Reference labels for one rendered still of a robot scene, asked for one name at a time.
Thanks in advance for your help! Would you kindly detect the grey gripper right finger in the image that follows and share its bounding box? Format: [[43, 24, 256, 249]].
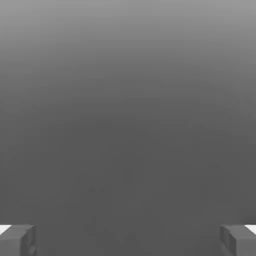
[[219, 224, 256, 256]]

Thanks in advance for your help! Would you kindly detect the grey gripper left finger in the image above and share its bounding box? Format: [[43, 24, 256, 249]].
[[0, 224, 38, 256]]

